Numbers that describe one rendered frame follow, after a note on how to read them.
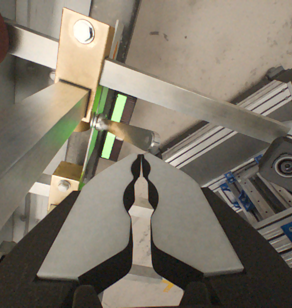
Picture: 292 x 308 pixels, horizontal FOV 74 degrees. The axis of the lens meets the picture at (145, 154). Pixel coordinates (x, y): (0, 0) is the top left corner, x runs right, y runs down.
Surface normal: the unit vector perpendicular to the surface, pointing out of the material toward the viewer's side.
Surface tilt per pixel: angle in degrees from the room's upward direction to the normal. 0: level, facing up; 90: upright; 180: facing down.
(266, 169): 33
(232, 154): 0
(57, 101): 90
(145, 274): 90
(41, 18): 0
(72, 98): 90
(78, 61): 0
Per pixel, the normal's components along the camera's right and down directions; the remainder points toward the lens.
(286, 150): -0.48, 0.26
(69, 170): 0.33, -0.82
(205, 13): 0.02, 0.50
